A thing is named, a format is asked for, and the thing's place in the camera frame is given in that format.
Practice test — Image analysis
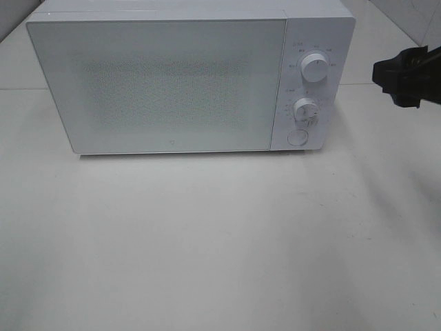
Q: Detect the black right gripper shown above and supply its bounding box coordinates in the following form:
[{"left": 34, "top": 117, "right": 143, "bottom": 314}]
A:
[{"left": 372, "top": 46, "right": 441, "bottom": 108}]

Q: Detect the white timer knob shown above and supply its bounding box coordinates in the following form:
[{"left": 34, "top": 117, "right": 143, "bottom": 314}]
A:
[{"left": 294, "top": 98, "right": 320, "bottom": 125}]

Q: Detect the white microwave door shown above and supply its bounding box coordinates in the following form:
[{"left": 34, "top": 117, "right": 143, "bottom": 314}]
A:
[{"left": 28, "top": 20, "right": 286, "bottom": 154}]

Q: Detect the white upper power knob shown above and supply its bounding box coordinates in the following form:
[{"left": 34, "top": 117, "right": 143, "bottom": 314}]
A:
[{"left": 300, "top": 52, "right": 329, "bottom": 83}]

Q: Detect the round door release button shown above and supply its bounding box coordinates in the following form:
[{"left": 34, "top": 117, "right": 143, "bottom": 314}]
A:
[{"left": 287, "top": 129, "right": 309, "bottom": 146}]

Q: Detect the white microwave oven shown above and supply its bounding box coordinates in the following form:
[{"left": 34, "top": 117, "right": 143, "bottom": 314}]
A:
[{"left": 26, "top": 1, "right": 356, "bottom": 154}]

